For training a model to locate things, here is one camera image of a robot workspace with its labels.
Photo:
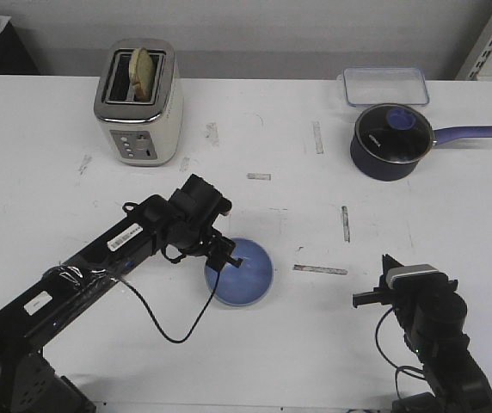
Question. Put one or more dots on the blue bowl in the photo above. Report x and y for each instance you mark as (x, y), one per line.
(247, 284)

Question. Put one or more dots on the clear plastic food container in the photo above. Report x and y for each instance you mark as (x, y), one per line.
(367, 86)

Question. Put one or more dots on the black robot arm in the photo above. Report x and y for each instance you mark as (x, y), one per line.
(28, 383)
(458, 384)

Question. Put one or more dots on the glass pot lid blue knob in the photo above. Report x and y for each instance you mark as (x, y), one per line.
(394, 133)

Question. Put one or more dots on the slice of toasted bread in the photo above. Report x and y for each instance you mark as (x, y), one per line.
(141, 73)

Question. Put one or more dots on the dark blue saucepan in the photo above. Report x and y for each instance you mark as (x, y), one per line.
(388, 172)

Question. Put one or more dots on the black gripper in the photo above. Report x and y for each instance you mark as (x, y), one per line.
(422, 301)
(193, 234)

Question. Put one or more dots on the white and chrome toaster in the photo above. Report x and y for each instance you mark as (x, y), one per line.
(140, 133)

